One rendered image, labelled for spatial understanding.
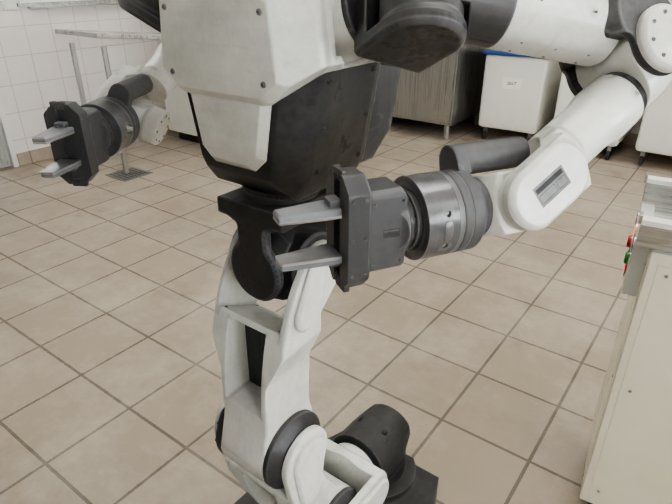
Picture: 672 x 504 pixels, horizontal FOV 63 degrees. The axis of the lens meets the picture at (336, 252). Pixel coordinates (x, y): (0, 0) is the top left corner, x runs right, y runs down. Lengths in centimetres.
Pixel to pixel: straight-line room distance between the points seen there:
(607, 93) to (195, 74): 49
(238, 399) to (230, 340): 11
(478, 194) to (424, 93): 453
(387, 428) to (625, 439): 58
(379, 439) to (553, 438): 77
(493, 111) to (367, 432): 403
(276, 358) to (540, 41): 55
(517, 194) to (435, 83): 446
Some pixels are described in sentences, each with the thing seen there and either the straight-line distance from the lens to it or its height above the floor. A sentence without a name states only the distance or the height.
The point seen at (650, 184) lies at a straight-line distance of 158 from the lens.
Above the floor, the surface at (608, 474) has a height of 21.
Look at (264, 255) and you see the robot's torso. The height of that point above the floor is 99.
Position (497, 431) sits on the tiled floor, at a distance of 199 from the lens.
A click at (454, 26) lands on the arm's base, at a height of 131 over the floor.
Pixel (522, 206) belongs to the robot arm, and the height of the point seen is 115.
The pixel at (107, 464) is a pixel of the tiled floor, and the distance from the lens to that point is 195.
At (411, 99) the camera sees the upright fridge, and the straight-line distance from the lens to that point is 515.
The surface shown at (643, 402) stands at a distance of 151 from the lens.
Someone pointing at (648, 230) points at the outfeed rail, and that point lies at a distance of 131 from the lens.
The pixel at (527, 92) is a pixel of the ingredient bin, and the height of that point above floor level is 46.
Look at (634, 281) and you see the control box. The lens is 140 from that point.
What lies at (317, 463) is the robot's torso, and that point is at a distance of 103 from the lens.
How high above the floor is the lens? 136
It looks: 27 degrees down
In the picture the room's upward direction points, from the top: straight up
